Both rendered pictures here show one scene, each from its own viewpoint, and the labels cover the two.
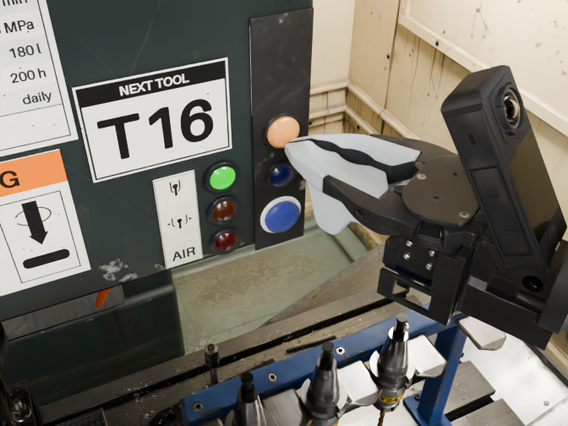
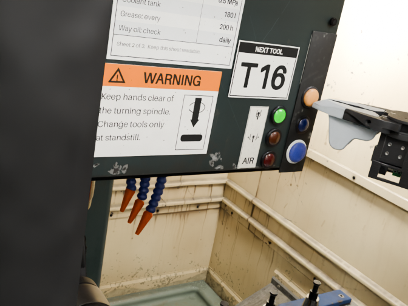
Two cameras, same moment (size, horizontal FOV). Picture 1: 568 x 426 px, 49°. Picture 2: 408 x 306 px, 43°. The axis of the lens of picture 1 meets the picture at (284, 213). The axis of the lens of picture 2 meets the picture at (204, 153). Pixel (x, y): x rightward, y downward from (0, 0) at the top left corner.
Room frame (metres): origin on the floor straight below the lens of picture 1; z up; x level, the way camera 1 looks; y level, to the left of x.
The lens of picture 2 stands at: (-0.28, 0.24, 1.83)
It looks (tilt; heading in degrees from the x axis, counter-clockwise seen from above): 18 degrees down; 351
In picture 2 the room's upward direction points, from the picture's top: 11 degrees clockwise
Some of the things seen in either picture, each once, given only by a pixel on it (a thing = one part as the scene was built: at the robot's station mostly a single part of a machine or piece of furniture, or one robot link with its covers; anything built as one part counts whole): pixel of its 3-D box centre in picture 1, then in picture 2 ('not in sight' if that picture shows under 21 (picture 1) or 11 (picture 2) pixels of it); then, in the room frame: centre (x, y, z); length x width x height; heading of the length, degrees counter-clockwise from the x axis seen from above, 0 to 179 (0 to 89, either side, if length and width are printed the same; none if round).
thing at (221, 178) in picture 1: (222, 177); (279, 115); (0.36, 0.05, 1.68); 0.02 x 0.01 x 0.02; 116
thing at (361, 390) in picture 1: (357, 384); not in sight; (0.51, -0.11, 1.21); 0.07 x 0.05 x 0.01; 26
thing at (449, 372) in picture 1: (441, 369); not in sight; (0.66, -0.28, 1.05); 0.10 x 0.05 x 0.30; 26
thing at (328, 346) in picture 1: (327, 354); (271, 300); (0.49, -0.06, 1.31); 0.02 x 0.02 x 0.03
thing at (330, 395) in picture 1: (324, 379); not in sight; (0.49, -0.06, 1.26); 0.04 x 0.04 x 0.07
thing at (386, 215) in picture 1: (389, 201); (379, 122); (0.31, -0.07, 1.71); 0.09 x 0.05 x 0.02; 56
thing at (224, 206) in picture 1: (224, 210); (274, 138); (0.36, 0.05, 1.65); 0.02 x 0.01 x 0.02; 116
